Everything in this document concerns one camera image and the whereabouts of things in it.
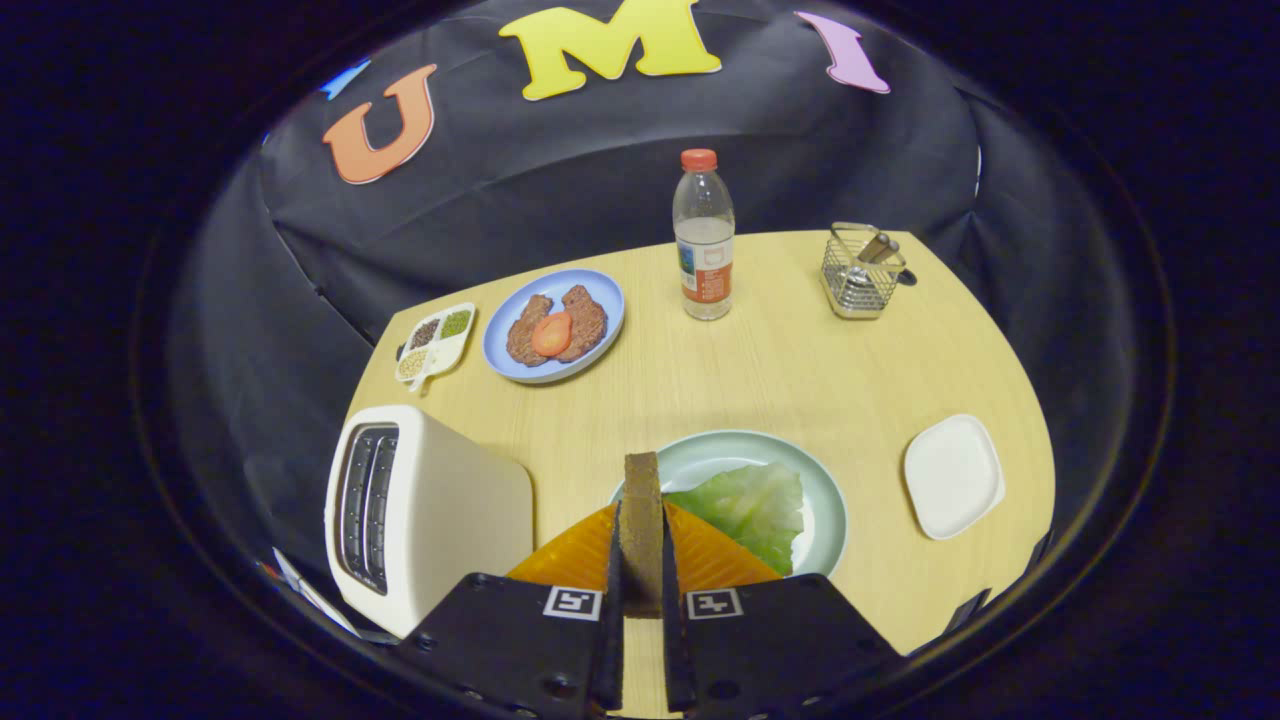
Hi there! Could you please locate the white square plate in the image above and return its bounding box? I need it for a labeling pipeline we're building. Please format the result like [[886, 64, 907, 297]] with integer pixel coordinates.
[[902, 413, 1007, 542]]

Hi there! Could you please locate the white divided seasoning tray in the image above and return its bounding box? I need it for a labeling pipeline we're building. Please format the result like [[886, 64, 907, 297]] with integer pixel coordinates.
[[394, 302, 478, 393]]

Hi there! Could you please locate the green lettuce leaf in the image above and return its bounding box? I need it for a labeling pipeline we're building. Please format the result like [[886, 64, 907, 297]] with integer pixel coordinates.
[[664, 461, 807, 577]]

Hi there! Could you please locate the white toaster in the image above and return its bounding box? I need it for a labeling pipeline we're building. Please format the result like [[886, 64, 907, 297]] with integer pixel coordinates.
[[323, 404, 535, 641]]

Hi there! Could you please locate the black backdrop cloth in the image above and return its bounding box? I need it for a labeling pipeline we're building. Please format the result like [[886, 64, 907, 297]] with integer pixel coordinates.
[[170, 0, 1141, 621]]

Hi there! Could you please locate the brown meat patty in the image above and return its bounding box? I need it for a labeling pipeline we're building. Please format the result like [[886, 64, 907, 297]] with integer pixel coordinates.
[[556, 285, 610, 364], [505, 293, 557, 368]]

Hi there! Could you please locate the light green round plate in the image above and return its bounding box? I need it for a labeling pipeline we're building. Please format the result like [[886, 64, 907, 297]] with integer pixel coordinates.
[[610, 430, 850, 579]]

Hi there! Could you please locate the metal wire utensil holder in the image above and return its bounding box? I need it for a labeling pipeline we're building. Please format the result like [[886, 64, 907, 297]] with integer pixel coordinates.
[[820, 222, 909, 321]]

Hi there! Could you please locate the blue round plate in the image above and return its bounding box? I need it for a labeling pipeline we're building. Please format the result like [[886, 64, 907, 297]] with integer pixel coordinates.
[[482, 268, 627, 385]]

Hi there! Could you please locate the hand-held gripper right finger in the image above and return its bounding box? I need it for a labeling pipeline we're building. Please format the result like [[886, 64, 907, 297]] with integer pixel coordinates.
[[660, 500, 906, 720]]

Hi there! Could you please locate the black table edge bracket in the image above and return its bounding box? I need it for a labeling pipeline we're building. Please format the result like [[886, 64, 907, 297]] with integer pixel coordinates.
[[943, 588, 993, 633]]

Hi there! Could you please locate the red tomato slice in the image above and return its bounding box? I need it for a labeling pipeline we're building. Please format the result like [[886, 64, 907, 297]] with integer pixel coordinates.
[[530, 311, 575, 359]]

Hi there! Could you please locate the clear water bottle red cap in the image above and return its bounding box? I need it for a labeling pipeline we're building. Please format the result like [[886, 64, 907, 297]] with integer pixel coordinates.
[[672, 148, 737, 322]]

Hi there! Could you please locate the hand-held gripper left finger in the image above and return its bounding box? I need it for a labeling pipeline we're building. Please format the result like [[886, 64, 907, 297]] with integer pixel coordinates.
[[395, 500, 626, 720]]

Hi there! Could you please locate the brown bread slice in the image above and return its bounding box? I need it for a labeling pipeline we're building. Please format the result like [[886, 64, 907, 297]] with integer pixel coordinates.
[[618, 451, 666, 619]]

